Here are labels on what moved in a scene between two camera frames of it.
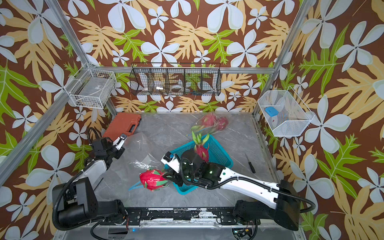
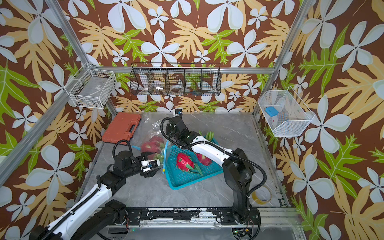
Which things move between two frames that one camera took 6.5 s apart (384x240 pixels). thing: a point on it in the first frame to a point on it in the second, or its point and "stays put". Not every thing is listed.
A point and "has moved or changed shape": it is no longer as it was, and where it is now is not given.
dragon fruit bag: [153, 179] has moved or changed shape
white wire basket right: [283, 113] stays put
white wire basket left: [91, 88] stays put
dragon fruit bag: [222, 122] to [158, 140]
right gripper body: [186, 173] to [170, 131]
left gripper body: [114, 152] to [143, 156]
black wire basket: [175, 79] stays put
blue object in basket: [271, 111] stays put
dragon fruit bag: [208, 121] to [154, 148]
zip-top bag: [210, 123] to [148, 137]
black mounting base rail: [164, 215] stays put
